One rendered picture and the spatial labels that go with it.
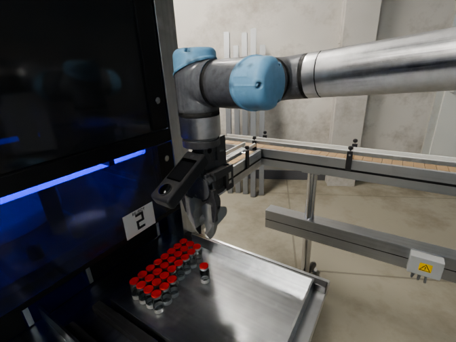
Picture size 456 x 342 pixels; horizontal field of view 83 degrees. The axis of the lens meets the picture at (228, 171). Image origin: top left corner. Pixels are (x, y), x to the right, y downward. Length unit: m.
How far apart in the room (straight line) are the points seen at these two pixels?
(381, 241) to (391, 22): 2.37
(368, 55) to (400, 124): 3.05
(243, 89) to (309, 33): 2.80
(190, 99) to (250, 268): 0.43
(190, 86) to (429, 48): 0.32
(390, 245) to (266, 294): 0.95
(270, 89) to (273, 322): 0.43
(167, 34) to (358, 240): 1.25
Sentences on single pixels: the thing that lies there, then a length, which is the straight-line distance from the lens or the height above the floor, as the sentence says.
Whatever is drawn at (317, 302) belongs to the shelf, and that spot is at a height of 0.88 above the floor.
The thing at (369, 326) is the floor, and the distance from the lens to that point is 1.82.
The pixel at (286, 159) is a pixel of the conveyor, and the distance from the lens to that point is 1.37.
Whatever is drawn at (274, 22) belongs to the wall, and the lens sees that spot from 3.14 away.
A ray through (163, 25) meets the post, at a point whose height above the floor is 1.44.
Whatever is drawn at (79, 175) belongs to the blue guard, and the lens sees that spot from 0.54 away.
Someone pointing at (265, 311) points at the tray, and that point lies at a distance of 0.60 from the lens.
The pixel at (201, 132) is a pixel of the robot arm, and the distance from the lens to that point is 0.46.
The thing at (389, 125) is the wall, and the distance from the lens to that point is 3.43.
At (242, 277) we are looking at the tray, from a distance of 0.66.
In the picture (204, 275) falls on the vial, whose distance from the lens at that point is 0.63.
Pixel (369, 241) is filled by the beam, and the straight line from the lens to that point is 1.48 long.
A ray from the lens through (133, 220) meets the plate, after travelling 0.64.
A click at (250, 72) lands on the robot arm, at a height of 1.33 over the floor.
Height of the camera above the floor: 1.34
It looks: 21 degrees down
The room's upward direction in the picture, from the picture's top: 3 degrees counter-clockwise
